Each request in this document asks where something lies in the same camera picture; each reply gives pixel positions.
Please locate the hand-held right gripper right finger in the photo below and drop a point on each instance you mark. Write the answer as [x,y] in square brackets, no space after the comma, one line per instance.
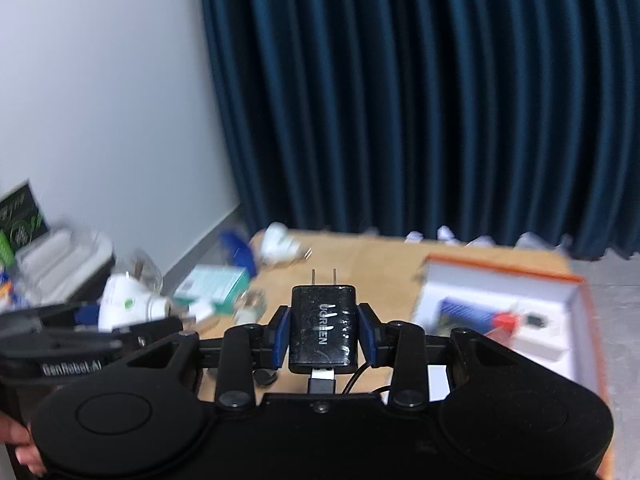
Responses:
[366,332]

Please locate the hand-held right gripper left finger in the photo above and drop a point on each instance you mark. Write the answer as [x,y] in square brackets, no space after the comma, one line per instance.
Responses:
[281,332]

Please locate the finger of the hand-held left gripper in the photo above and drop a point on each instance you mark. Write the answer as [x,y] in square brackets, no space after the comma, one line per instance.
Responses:
[87,316]
[150,335]

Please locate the white lamp socket adapter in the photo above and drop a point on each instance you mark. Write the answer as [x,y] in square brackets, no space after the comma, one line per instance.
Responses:
[125,302]
[277,245]

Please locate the black USB charger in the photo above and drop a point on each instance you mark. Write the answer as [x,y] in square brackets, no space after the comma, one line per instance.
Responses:
[322,327]

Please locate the clear plastic bottle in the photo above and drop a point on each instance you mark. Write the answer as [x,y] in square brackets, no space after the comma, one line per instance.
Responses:
[142,267]

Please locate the white teal bandage box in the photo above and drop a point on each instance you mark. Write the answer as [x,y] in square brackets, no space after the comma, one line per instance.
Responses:
[210,285]

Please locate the orange cardboard box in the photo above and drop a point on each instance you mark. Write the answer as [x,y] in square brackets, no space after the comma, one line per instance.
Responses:
[500,280]

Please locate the person's left hand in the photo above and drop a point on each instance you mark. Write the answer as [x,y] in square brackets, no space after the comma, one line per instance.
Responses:
[27,457]

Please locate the small clear plastic object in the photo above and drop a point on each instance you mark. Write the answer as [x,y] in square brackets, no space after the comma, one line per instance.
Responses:
[250,306]

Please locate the small white object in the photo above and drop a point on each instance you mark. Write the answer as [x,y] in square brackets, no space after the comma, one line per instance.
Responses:
[201,311]

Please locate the white moulded tray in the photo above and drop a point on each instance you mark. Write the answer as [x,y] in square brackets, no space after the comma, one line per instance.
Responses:
[60,260]

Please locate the blue printed box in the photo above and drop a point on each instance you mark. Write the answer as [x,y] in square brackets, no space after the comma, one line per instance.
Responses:
[239,252]

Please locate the blue ribbed block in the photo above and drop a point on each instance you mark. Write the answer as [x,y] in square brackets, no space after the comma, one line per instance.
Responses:
[467,315]

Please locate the black box with green print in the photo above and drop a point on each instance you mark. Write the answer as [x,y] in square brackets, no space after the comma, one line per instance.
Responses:
[22,215]

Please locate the small red object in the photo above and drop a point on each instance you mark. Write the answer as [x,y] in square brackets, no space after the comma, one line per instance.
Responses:
[506,321]

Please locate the small black object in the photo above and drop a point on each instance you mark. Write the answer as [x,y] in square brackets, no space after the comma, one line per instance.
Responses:
[536,321]

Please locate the dark blue curtain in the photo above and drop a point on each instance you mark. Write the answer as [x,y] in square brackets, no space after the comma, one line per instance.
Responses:
[400,100]

